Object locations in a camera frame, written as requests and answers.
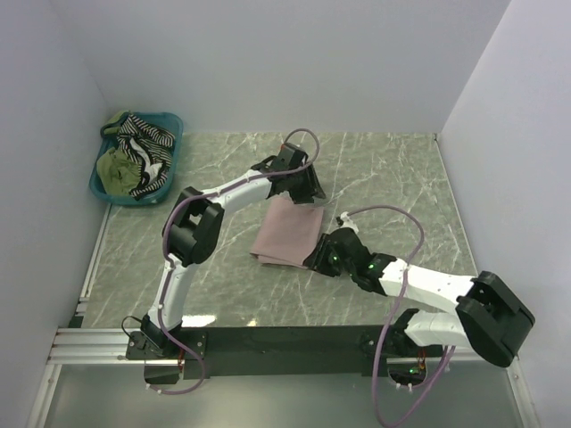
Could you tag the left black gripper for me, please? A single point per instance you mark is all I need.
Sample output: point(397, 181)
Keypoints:
point(311, 189)

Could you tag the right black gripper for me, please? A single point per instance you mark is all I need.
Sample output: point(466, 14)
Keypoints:
point(317, 259)

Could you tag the pink tank top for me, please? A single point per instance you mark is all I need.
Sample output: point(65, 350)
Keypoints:
point(288, 234)

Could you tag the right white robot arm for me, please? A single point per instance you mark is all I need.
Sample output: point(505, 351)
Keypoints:
point(476, 312)

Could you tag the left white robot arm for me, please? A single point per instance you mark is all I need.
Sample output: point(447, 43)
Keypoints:
point(191, 232)

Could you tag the black white striped tank top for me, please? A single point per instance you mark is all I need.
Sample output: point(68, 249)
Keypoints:
point(153, 149)

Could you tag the green tank top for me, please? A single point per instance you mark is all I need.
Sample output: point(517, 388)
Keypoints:
point(118, 173)

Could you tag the black base beam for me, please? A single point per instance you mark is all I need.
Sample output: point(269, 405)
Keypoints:
point(290, 350)

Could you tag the teal plastic basket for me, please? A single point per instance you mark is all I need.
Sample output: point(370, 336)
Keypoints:
point(165, 120)

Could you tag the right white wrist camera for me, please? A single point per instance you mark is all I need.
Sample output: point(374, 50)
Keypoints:
point(344, 221)

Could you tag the aluminium rail frame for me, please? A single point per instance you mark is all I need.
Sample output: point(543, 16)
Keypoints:
point(90, 383)

